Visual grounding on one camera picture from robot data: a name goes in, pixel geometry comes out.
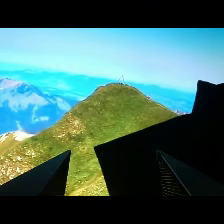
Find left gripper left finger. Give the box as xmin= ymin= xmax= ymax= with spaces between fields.
xmin=0 ymin=149 xmax=72 ymax=197

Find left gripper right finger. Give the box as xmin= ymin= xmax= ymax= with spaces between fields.
xmin=155 ymin=149 xmax=224 ymax=197

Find black garment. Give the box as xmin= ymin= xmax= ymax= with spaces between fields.
xmin=94 ymin=79 xmax=224 ymax=197

